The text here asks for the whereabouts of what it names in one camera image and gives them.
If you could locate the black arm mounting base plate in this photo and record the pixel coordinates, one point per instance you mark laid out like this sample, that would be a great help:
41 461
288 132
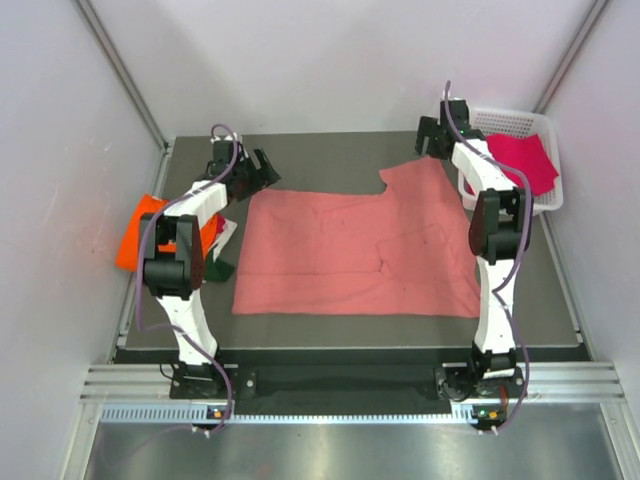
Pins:
339 388

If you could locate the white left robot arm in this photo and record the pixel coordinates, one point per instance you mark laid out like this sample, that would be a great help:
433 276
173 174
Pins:
172 254

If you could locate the green folded t shirt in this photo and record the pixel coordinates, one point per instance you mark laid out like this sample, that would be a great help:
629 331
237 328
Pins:
217 271

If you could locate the white plastic laundry basket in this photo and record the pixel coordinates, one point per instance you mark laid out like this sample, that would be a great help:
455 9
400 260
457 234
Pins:
522 124

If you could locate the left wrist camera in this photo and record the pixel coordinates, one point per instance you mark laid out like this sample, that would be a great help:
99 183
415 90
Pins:
227 137

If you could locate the orange folded t shirt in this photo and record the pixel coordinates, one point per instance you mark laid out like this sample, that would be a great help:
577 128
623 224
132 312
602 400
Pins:
126 258

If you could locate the salmon pink t shirt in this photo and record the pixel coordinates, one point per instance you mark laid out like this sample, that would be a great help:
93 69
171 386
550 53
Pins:
403 251

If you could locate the magenta t shirt in basket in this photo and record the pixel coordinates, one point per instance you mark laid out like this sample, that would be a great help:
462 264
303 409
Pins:
526 155

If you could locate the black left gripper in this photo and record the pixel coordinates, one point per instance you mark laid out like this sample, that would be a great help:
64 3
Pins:
262 177

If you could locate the grey slotted cable duct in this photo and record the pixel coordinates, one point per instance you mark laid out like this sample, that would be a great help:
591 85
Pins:
212 414

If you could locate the white folded t shirt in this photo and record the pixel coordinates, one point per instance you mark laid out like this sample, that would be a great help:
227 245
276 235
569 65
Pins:
223 237

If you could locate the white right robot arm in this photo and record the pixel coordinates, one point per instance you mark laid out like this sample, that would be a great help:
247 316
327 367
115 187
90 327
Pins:
499 231

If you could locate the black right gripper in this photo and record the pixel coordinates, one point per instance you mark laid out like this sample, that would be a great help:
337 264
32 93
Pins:
428 128

